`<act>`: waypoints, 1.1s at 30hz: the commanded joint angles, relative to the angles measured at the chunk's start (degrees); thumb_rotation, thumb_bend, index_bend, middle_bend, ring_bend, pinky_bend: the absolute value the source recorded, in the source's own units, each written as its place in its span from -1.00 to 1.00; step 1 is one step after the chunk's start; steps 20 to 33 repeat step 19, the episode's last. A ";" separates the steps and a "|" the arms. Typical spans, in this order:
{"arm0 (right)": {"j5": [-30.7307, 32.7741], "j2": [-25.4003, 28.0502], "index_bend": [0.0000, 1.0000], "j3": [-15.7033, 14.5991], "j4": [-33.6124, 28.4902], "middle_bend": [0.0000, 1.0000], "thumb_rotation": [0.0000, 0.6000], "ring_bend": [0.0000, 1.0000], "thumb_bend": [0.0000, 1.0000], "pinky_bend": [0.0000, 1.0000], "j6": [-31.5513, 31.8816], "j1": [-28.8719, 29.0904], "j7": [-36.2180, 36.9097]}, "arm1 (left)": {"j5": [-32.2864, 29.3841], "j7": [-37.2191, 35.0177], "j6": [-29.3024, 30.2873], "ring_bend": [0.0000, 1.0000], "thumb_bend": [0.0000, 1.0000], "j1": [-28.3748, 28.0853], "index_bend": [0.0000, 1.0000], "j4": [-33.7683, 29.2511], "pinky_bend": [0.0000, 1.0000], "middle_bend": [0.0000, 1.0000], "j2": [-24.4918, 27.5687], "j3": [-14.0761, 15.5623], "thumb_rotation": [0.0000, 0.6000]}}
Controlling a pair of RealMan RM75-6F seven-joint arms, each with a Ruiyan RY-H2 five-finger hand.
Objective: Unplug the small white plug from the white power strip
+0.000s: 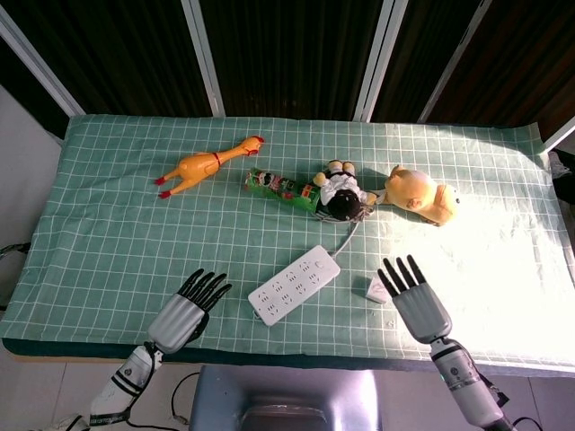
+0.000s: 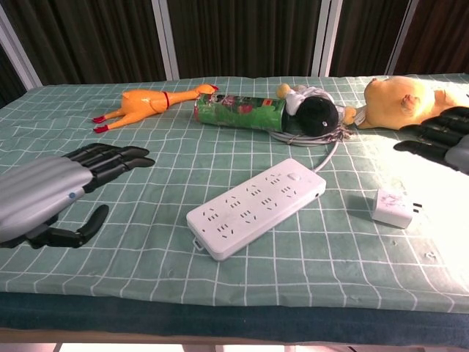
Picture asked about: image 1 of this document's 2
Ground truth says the green chip can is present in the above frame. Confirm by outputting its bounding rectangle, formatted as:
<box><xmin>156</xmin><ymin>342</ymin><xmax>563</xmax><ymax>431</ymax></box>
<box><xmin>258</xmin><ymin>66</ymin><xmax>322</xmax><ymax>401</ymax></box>
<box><xmin>244</xmin><ymin>167</ymin><xmax>323</xmax><ymax>213</ymax></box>

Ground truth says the white power strip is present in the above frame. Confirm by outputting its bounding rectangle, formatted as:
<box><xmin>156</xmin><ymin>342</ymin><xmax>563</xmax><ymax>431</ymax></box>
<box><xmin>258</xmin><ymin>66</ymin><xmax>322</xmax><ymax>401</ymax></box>
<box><xmin>247</xmin><ymin>244</ymin><xmax>341</xmax><ymax>327</ymax></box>

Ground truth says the dark blue under cloth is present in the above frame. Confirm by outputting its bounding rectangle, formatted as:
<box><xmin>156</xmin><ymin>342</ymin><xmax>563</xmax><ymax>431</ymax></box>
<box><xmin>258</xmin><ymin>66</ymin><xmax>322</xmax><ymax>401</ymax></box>
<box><xmin>2</xmin><ymin>339</ymin><xmax>575</xmax><ymax>374</ymax></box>

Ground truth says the black-haired plush doll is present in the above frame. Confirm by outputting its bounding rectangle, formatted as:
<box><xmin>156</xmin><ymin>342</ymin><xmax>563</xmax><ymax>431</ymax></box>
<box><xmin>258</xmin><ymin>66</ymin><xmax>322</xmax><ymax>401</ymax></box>
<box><xmin>313</xmin><ymin>160</ymin><xmax>378</xmax><ymax>222</ymax></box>

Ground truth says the dark shoe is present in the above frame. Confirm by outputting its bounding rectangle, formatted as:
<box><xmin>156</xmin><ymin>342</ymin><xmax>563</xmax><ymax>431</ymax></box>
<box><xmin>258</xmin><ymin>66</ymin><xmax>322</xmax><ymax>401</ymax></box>
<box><xmin>548</xmin><ymin>150</ymin><xmax>575</xmax><ymax>203</ymax></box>

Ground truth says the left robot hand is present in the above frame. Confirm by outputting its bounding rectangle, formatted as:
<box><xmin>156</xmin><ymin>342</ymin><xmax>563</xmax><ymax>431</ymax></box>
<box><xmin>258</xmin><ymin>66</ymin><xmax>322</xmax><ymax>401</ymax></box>
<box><xmin>146</xmin><ymin>268</ymin><xmax>234</xmax><ymax>355</ymax></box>

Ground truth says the black floor cable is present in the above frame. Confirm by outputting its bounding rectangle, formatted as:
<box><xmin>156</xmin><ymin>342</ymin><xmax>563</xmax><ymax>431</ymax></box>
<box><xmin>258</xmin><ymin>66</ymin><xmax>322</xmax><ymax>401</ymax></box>
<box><xmin>170</xmin><ymin>371</ymin><xmax>201</xmax><ymax>424</ymax></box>

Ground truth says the small white plug adapter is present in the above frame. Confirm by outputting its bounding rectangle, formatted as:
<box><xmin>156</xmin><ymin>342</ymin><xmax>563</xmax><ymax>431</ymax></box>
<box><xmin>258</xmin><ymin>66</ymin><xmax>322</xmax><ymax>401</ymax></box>
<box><xmin>362</xmin><ymin>276</ymin><xmax>390</xmax><ymax>305</ymax></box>

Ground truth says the yellow rubber chicken toy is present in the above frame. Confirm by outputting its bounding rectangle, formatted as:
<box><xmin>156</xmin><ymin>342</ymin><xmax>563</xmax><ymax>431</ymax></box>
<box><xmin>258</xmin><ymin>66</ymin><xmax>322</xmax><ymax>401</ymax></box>
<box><xmin>155</xmin><ymin>136</ymin><xmax>266</xmax><ymax>200</ymax></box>

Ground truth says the green white-grid tablecloth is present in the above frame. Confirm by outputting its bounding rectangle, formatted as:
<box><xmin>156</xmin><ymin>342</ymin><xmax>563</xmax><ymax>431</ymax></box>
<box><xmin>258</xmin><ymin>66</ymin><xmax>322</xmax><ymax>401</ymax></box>
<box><xmin>0</xmin><ymin>114</ymin><xmax>575</xmax><ymax>367</ymax></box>

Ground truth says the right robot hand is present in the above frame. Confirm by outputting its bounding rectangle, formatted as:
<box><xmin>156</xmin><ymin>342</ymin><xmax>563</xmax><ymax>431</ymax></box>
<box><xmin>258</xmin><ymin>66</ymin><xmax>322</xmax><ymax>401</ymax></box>
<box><xmin>376</xmin><ymin>254</ymin><xmax>453</xmax><ymax>345</ymax></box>

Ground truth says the yellow plush animal toy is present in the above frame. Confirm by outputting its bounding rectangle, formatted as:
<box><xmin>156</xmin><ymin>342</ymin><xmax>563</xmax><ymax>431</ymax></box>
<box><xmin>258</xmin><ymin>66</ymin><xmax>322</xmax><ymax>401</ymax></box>
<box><xmin>379</xmin><ymin>164</ymin><xmax>462</xmax><ymax>227</ymax></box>

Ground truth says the grey robot body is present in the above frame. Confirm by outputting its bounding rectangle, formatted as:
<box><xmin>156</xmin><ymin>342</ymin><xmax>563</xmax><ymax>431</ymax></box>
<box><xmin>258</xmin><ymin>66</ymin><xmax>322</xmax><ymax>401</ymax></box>
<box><xmin>190</xmin><ymin>364</ymin><xmax>383</xmax><ymax>431</ymax></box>

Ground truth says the white power strip cable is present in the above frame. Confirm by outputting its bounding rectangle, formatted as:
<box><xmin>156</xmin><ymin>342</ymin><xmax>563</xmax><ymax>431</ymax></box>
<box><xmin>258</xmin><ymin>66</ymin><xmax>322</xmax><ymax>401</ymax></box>
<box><xmin>314</xmin><ymin>208</ymin><xmax>360</xmax><ymax>259</ymax></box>

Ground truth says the white window frame post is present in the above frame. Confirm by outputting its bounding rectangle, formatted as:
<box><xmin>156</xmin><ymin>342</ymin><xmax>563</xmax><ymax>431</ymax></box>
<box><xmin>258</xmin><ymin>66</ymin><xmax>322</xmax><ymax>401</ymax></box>
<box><xmin>354</xmin><ymin>0</ymin><xmax>396</xmax><ymax>123</ymax></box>
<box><xmin>541</xmin><ymin>119</ymin><xmax>575</xmax><ymax>152</ymax></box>
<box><xmin>417</xmin><ymin>0</ymin><xmax>493</xmax><ymax>123</ymax></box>
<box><xmin>0</xmin><ymin>8</ymin><xmax>86</xmax><ymax>117</ymax></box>
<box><xmin>181</xmin><ymin>0</ymin><xmax>226</xmax><ymax>118</ymax></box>

